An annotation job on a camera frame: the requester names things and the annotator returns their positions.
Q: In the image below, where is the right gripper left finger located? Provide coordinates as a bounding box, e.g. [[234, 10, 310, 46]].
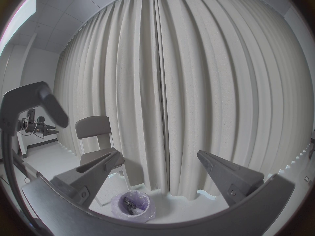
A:
[[50, 150, 121, 207]]

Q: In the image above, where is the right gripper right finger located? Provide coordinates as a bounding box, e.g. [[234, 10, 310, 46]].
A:
[[196, 150, 266, 208]]

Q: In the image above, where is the purple plastic bag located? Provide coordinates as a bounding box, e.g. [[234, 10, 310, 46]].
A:
[[111, 190, 157, 224]]

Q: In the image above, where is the white trash bin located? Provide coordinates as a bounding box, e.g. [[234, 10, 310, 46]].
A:
[[118, 191, 151, 217]]

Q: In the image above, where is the white chair with grey seat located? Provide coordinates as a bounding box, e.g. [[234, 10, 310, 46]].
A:
[[75, 115, 131, 207]]

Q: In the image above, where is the white curtain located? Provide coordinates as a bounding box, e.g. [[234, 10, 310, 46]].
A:
[[53, 0, 170, 194], [157, 0, 313, 201]]

